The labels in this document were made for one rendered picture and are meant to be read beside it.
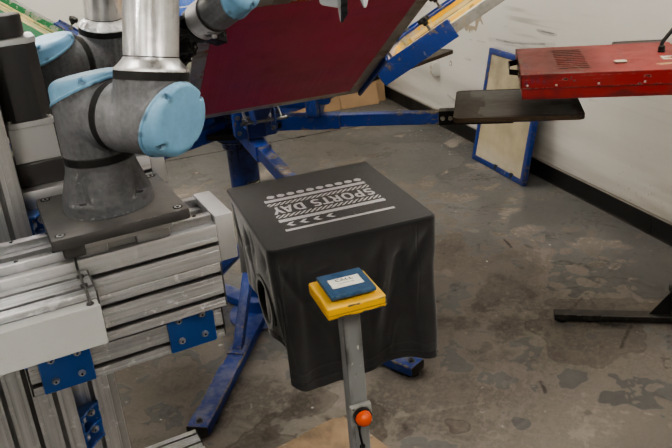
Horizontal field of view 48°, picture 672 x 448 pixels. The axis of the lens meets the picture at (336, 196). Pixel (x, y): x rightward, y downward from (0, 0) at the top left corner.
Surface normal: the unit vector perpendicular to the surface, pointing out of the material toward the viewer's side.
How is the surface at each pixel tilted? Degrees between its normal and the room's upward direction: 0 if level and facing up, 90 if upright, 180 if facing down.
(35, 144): 90
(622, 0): 90
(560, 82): 91
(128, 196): 72
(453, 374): 0
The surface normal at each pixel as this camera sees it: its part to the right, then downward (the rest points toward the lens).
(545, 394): -0.08, -0.93
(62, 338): 0.45, 0.29
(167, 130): 0.85, 0.25
